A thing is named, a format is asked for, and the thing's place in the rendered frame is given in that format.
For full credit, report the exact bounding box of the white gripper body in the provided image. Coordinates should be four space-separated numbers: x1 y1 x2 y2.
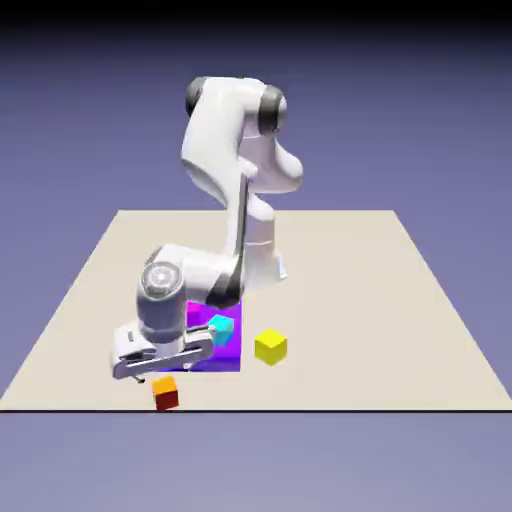
111 324 216 380

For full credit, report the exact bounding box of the small orange cube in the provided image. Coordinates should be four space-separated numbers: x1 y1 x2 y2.
151 375 180 412

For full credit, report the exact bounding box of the small cyan cube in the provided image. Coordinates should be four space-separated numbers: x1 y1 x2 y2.
207 313 236 348

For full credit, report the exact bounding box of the small yellow cube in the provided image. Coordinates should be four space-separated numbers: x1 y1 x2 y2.
254 328 289 368

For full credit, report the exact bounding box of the large purple box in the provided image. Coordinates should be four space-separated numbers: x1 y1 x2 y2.
185 299 242 374

